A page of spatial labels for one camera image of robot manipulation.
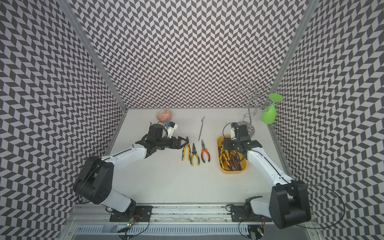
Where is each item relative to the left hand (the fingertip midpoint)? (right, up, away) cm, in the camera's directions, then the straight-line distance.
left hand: (183, 142), depth 86 cm
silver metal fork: (+11, +13, +25) cm, 30 cm away
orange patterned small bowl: (-18, +17, +26) cm, 35 cm away
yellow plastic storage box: (+22, 0, +8) cm, 24 cm away
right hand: (+26, -1, 0) cm, 26 cm away
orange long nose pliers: (+13, -6, +10) cm, 17 cm away
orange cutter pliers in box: (+29, -10, -2) cm, 31 cm away
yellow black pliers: (+6, -7, +7) cm, 12 cm away
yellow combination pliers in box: (+22, -4, +5) cm, 23 cm away
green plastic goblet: (+48, +17, -3) cm, 51 cm away
